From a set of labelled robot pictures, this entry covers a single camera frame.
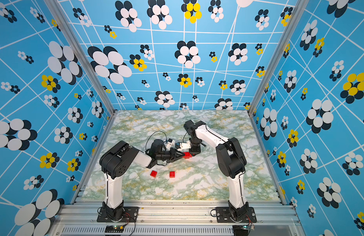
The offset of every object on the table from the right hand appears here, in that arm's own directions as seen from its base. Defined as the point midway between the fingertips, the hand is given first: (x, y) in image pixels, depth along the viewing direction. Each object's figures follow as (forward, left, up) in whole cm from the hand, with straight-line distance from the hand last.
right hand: (196, 149), depth 94 cm
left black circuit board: (-42, +42, -6) cm, 60 cm away
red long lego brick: (-5, +6, +1) cm, 8 cm away
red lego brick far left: (-16, +25, -2) cm, 30 cm away
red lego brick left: (-16, +15, -3) cm, 22 cm away
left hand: (-5, +7, 0) cm, 8 cm away
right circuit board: (-42, -21, -3) cm, 47 cm away
